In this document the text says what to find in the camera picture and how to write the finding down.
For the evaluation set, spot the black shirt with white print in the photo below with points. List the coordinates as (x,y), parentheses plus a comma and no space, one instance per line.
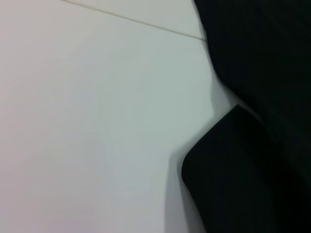
(262,48)

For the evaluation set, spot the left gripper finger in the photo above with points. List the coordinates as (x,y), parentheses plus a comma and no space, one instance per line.
(243,182)

